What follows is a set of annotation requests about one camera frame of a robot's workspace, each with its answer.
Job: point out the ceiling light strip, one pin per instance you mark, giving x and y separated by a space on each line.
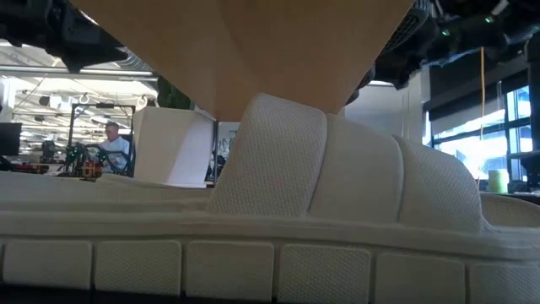
381 83

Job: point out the black monitor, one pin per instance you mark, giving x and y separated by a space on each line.
10 137

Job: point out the yellow-green roll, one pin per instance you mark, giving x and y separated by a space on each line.
496 181

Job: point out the black stand pole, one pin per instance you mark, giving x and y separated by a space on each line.
533 105

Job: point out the black workcell frame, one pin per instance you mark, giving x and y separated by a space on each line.
101 105

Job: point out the large window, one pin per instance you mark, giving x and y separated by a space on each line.
493 148

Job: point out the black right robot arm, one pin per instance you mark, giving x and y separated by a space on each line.
464 29

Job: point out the white hexagonal plant pot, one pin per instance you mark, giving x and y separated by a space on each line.
169 148

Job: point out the person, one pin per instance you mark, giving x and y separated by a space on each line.
114 145

